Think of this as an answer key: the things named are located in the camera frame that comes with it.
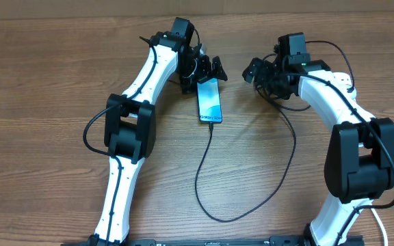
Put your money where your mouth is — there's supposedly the black USB charging cable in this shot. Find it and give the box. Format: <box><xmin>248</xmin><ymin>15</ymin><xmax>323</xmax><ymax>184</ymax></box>
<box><xmin>194</xmin><ymin>40</ymin><xmax>356</xmax><ymax>223</ymax></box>

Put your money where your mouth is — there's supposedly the Samsung Galaxy smartphone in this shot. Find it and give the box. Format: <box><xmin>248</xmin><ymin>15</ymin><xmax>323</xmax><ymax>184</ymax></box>
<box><xmin>197</xmin><ymin>78</ymin><xmax>222</xmax><ymax>124</ymax></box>

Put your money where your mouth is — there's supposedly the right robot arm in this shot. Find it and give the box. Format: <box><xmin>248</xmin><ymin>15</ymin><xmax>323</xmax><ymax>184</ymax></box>
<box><xmin>242</xmin><ymin>33</ymin><xmax>394</xmax><ymax>245</ymax></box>

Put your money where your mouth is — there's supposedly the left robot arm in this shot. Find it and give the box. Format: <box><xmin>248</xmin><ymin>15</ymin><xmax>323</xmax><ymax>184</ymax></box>
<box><xmin>87</xmin><ymin>17</ymin><xmax>227</xmax><ymax>245</ymax></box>

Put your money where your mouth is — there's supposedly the white USB charger plug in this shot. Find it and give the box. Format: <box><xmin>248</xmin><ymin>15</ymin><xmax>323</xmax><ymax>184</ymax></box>
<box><xmin>346</xmin><ymin>85</ymin><xmax>357</xmax><ymax>102</ymax></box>

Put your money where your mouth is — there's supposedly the white power strip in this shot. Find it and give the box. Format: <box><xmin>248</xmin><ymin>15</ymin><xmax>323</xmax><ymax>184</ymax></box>
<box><xmin>333</xmin><ymin>72</ymin><xmax>354</xmax><ymax>93</ymax></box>

